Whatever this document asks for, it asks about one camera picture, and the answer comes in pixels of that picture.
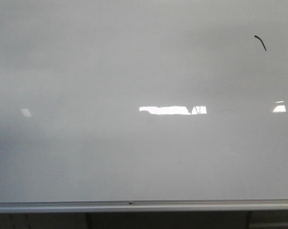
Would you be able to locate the white whiteboard with aluminium frame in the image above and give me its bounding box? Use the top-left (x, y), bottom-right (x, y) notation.
top-left (0, 0), bottom-right (288, 213)

